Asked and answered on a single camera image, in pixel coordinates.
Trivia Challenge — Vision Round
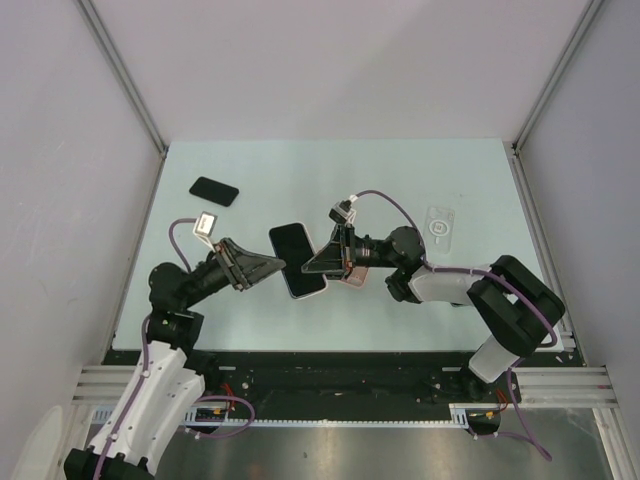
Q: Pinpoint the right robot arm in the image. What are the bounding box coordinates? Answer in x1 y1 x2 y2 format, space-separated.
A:
301 224 566 401

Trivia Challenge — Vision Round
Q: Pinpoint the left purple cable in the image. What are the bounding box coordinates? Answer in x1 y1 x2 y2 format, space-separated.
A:
89 217 256 480

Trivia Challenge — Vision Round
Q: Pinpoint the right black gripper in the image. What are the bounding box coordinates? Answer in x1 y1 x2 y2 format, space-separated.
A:
301 223 400 280

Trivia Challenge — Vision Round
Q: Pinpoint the blue phone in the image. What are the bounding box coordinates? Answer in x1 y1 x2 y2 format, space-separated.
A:
269 222 327 299

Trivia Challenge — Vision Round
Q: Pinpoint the left aluminium frame post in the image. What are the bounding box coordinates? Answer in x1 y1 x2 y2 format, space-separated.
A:
73 0 169 156

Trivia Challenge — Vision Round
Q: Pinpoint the black phone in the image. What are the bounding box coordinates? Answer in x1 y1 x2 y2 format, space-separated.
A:
189 176 240 207

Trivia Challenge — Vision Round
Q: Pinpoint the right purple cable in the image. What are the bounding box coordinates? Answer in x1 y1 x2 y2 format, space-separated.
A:
352 188 559 461

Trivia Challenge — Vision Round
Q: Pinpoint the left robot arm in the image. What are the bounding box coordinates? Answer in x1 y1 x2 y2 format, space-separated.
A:
63 238 285 479

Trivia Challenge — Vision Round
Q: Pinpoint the aluminium frame post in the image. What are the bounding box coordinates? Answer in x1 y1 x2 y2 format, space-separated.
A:
73 0 169 156
512 0 609 151

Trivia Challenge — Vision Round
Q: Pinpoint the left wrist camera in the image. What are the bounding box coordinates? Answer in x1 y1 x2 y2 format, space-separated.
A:
192 211 218 240

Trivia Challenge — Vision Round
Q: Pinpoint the pink phone case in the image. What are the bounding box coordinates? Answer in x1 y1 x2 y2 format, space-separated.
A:
328 267 369 289

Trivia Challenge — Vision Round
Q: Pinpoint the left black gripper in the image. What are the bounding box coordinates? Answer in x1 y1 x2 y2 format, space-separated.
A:
183 237 286 308

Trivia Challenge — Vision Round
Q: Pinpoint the clear phone case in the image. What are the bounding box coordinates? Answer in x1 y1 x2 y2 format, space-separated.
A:
423 206 456 255

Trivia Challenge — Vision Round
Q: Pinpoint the purple cable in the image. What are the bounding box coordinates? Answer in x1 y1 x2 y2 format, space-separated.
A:
352 188 559 461
89 217 256 480

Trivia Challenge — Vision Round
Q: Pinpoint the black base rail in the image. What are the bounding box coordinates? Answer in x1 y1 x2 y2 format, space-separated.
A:
193 351 522 420

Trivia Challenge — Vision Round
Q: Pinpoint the right aluminium frame post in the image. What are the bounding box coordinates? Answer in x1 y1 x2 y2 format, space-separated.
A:
512 0 609 151

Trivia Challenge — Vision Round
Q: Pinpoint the white cable duct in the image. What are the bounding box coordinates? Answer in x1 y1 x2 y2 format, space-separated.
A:
178 404 501 429

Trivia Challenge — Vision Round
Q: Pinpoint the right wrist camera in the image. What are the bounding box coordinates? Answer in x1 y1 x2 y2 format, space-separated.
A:
329 195 357 225

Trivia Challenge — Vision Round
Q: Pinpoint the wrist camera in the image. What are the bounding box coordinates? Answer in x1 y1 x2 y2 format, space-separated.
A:
192 211 218 240
329 195 357 225

